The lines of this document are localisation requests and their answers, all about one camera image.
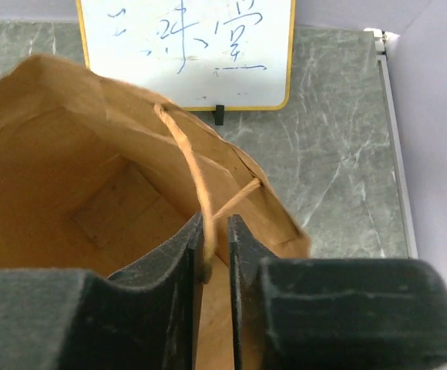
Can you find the brown paper bag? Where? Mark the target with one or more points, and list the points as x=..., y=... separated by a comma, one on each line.
x=95, y=173

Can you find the aluminium rail frame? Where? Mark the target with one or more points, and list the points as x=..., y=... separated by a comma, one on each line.
x=380, y=41

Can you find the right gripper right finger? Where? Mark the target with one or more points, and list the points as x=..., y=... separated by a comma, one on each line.
x=333, y=313

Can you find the small whiteboard yellow frame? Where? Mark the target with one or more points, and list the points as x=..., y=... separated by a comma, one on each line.
x=216, y=56

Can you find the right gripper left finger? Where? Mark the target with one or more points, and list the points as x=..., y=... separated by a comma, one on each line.
x=143, y=316

